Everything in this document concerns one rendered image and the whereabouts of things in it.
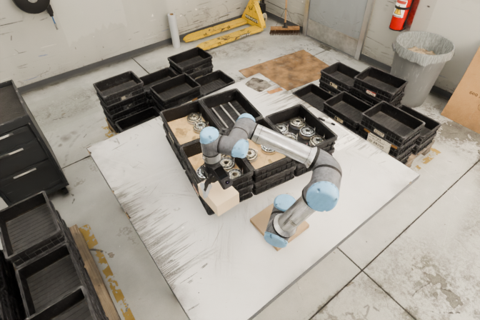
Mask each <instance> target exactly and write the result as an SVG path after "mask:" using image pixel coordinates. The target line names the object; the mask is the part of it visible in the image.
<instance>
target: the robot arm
mask: <svg viewBox="0 0 480 320"><path fill-rule="evenodd" d="M247 139H250V140H252V141H255V142H256V143H258V144H261V145H263V146H265V147H268V148H270V149H272V150H274V151H277V152H279V153H280V154H283V155H285V156H288V157H290V158H292V159H295V160H297V161H299V162H301V163H303V164H305V165H306V167H307V168H308V169H311V170H312V171H313V172H312V175H311V180H310V182H309V183H308V184H307V185H306V186H305V187H304V188H303V189H302V192H301V196H300V197H299V198H298V199H297V200H296V199H295V198H294V197H293V196H291V195H288V194H281V195H278V196H277V197H276V198H275V199H274V207H273V209H272V212H271V216H270V218H269V222H268V225H267V228H266V231H265V232H264V233H265V234H264V239H265V241H266V242H267V243H269V244H271V245H272V246H275V247H279V248H284V247H286V246H287V244H288V240H289V238H290V237H291V236H293V235H294V234H295V233H296V230H297V226H299V225H300V224H301V223H302V222H303V221H305V220H306V219H307V218H308V217H310V216H311V215H312V214H313V213H314V212H315V211H320V212H324V211H331V210H332V209H333V208H334V207H335V206H336V205H337V202H338V200H339V190H340V186H341V178H342V170H341V167H340V165H339V163H338V161H337V160H336V159H335V158H334V157H333V156H332V155H330V154H329V153H327V152H326V151H324V150H322V149H320V148H318V147H314V148H311V147H310V146H307V145H305V144H303V143H300V142H298V141H296V140H293V139H291V138H289V137H287V136H284V135H282V134H280V133H278V132H275V131H273V130H271V129H268V128H266V127H265V126H262V125H260V124H257V123H255V119H254V117H253V116H252V115H251V114H242V115H240V117H239V118H238V119H237V120H236V123H235V124H234V127H233V129H232V130H231V132H230V134H229V136H224V135H221V134H219V133H218V130H217V129H215V128H214V127H212V126H209V127H206V128H204V129H202V130H201V132H200V143H201V150H202V159H203V160H204V164H203V165H201V166H200V167H201V173H202V175H203V176H204V177H205V178H206V181H205V182H204V183H200V187H201V190H202V191H203V197H204V199H205V198H206V197H208V194H209V191H210V189H211V188H212V185H211V183H215V182H216V181H218V182H219V183H220V185H221V187H222V189H223V190H225V189H228V188H229V187H231V186H232V185H233V182H232V180H231V178H230V176H229V173H228V171H226V170H225V169H224V168H223V166H222V165H221V164H220V161H221V154H224V155H228V156H232V157H238V158H244V157H245V156H246V155H247V152H248V150H249V142H248V141H247ZM202 170H203V172H202Z"/></svg>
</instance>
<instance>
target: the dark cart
mask: <svg viewBox="0 0 480 320"><path fill-rule="evenodd" d="M68 185H69V183H68V181H67V179H66V177H65V175H64V173H63V171H62V169H61V167H60V165H59V162H58V160H57V158H56V156H55V154H54V152H53V150H52V148H51V146H50V144H49V143H48V141H47V139H46V137H45V136H44V134H43V132H42V130H41V129H40V127H39V125H38V124H37V122H36V120H35V118H34V116H33V115H32V113H31V111H30V110H29V108H28V106H27V105H26V102H25V101H24V99H23V97H22V95H21V94H20V92H19V90H18V89H17V87H16V85H15V83H14V81H13V80H9V81H5V82H2V83H0V197H1V198H2V199H3V200H4V202H5V203H6V204H7V205H8V206H11V205H12V204H15V203H17V202H19V201H21V200H23V199H26V198H28V197H30V196H32V195H34V194H37V193H39V192H40V191H45V192H46V195H48V194H51V193H53V192H55V191H57V190H59V189H61V190H62V191H63V192H64V193H65V194H67V193H68V190H67V188H66V186H68Z"/></svg>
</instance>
